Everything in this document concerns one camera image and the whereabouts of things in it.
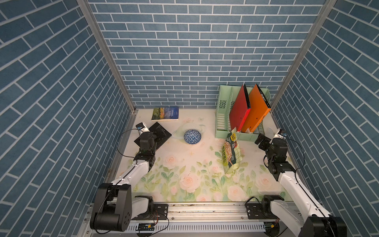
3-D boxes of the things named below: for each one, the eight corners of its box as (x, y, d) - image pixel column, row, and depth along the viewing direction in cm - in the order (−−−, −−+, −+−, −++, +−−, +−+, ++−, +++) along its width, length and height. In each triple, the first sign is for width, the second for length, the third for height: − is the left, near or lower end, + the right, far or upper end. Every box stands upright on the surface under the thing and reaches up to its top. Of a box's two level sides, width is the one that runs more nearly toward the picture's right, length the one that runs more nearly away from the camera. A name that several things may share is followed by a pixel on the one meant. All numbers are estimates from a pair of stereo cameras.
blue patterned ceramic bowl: (183, 144, 101) (183, 141, 98) (184, 132, 107) (184, 129, 104) (201, 144, 101) (201, 141, 98) (201, 132, 107) (201, 129, 104)
